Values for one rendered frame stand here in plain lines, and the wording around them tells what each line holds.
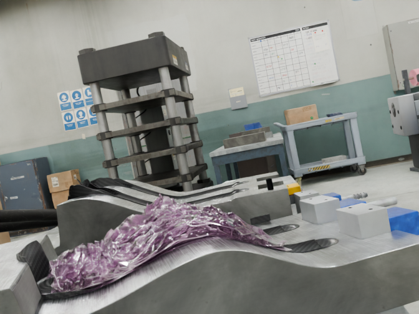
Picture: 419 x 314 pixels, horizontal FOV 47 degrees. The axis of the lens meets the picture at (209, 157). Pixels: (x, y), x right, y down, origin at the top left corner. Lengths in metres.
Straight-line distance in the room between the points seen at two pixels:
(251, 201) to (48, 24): 7.61
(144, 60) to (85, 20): 3.27
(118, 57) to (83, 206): 4.18
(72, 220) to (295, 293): 0.46
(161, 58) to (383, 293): 4.43
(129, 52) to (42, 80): 3.48
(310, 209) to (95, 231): 0.35
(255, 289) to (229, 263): 0.03
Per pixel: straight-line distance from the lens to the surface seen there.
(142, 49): 4.88
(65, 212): 0.82
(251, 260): 0.44
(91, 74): 5.02
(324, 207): 0.64
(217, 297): 0.44
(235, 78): 7.35
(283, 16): 7.45
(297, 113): 6.73
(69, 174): 7.60
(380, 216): 0.55
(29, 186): 7.79
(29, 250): 0.59
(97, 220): 0.81
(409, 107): 1.16
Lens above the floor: 1.00
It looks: 3 degrees down
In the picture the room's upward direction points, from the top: 11 degrees counter-clockwise
